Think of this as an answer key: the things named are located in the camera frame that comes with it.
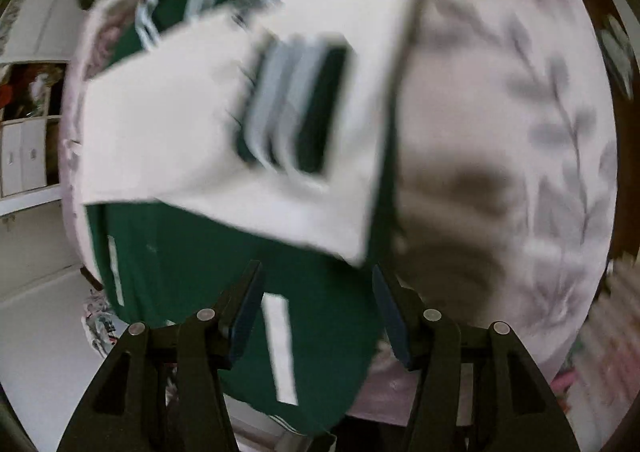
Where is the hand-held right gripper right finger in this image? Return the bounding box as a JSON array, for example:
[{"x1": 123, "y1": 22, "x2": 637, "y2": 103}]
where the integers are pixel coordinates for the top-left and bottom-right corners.
[{"x1": 371, "y1": 264, "x2": 584, "y2": 452}]

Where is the white shelf cabinet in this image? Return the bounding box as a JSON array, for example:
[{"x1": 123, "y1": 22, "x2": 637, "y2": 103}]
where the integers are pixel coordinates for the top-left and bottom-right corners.
[{"x1": 0, "y1": 59, "x2": 71, "y2": 217}]

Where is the green and white sweater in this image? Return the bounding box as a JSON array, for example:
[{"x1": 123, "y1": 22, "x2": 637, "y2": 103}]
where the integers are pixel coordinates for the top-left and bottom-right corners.
[{"x1": 80, "y1": 0, "x2": 427, "y2": 435}]

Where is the floral cloth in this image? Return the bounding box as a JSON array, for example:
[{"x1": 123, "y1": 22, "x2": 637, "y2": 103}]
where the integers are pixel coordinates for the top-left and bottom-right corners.
[{"x1": 80, "y1": 288, "x2": 132, "y2": 359}]

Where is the leaf print bedsheet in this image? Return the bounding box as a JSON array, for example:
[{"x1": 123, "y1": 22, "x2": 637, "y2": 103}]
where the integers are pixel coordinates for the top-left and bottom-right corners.
[{"x1": 57, "y1": 0, "x2": 619, "y2": 429}]

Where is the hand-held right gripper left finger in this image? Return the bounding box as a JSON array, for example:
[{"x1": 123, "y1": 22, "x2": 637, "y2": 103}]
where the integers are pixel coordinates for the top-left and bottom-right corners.
[{"x1": 57, "y1": 260, "x2": 264, "y2": 452}]

